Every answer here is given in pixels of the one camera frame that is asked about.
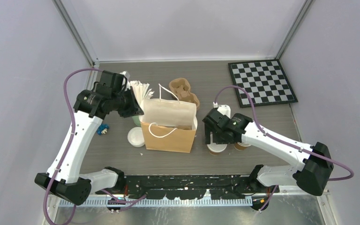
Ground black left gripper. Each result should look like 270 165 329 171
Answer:
112 86 144 118

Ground white plastic cup lid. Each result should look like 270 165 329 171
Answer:
207 143 227 152

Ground brown paper takeout bag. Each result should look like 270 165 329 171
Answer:
139 85 198 153

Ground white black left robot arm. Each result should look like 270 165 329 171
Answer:
34 70 143 206

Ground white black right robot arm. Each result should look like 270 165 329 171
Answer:
202 108 334 196

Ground stacked paper coffee cups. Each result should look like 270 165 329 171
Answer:
234 142 251 151

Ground green straw holder cup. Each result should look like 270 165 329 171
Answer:
132 116 141 127

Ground white paper straw bundle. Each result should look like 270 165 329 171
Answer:
129 80 154 103

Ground white cup lid stack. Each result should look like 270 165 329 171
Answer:
127 127 145 148

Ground red blue toy car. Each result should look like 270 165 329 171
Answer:
96 124 109 135

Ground brown cardboard cup carrier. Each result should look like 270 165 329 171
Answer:
169 78 200 111

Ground black white checkerboard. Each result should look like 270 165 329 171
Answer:
228 60 298 106

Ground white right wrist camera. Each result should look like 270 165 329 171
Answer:
213 102 231 118

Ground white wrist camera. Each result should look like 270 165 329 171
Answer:
213 102 231 118
120 71 130 90

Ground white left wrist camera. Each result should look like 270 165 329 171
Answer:
120 71 130 90

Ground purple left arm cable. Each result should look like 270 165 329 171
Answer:
42 68 148 225

